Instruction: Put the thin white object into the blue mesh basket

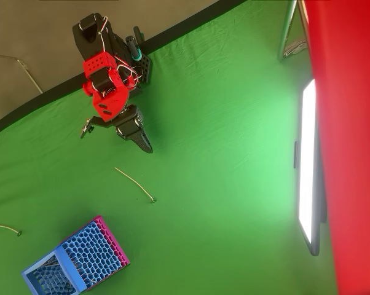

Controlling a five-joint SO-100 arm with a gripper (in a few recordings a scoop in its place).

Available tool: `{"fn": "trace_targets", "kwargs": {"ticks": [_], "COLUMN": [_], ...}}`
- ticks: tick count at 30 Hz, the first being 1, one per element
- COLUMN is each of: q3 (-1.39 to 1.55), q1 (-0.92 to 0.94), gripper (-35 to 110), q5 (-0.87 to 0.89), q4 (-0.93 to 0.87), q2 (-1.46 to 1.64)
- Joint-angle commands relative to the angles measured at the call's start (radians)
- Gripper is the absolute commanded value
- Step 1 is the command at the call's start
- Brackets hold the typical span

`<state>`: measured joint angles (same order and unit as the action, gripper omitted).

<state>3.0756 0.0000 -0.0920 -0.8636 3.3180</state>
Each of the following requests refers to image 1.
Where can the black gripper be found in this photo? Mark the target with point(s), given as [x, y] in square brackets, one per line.
[130, 125]

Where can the thin beige stick with nut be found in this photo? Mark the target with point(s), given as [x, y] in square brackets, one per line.
[135, 182]

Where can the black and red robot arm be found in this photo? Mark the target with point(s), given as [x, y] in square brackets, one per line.
[96, 64]

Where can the black perforated arm base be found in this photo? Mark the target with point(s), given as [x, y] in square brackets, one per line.
[145, 66]

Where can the blue mesh basket magenta base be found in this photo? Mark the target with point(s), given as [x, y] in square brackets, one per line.
[92, 252]

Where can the green cloth with black edge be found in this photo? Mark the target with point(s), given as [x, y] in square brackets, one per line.
[203, 153]

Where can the chrome tube stand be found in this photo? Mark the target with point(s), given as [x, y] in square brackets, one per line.
[285, 33]

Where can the red blurred panel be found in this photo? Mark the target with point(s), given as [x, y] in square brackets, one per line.
[357, 123]

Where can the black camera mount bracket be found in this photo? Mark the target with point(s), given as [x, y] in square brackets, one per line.
[86, 128]

